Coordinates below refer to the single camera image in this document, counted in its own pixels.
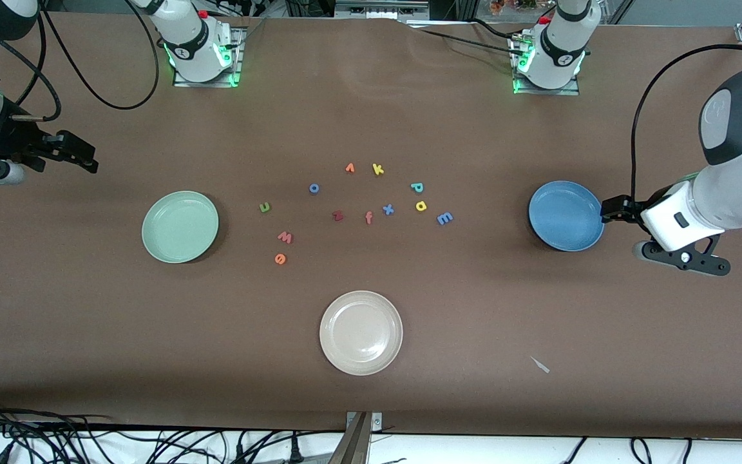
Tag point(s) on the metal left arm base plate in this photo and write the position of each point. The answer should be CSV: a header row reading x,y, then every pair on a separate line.
x,y
545,92

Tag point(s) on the salmon foam letter w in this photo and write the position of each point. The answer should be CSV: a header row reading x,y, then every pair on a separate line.
x,y
285,238

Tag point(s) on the grey metal post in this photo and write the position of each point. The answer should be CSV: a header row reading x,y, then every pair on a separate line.
x,y
351,448

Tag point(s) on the yellow foam letter k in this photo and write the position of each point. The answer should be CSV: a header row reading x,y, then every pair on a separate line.
x,y
377,169

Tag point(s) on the grey power strip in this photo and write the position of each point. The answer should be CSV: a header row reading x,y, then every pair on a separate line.
x,y
377,8

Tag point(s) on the blue plate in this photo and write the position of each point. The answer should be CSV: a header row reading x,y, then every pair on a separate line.
x,y
566,216

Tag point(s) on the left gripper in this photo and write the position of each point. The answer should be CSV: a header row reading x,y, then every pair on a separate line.
x,y
628,210

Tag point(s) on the orange plastic toys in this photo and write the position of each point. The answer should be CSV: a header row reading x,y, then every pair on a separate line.
x,y
500,6

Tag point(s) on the beige plate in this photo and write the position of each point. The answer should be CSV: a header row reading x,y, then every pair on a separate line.
x,y
361,332

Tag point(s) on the silver metal bracket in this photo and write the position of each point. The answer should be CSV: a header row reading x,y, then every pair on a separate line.
x,y
376,422

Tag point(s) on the teal foam letter p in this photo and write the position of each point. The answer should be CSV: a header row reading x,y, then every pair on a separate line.
x,y
417,186

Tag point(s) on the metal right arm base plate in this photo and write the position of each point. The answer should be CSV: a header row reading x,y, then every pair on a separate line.
x,y
203,84

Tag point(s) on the green plate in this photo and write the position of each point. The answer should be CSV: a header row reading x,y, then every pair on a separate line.
x,y
180,227

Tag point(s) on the brown table cover sheet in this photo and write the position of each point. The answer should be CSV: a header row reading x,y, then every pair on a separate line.
x,y
87,335

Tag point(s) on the small white tape scrap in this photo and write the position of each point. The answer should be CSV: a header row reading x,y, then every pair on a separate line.
x,y
540,365

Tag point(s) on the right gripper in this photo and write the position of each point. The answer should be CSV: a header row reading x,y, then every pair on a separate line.
x,y
15,140

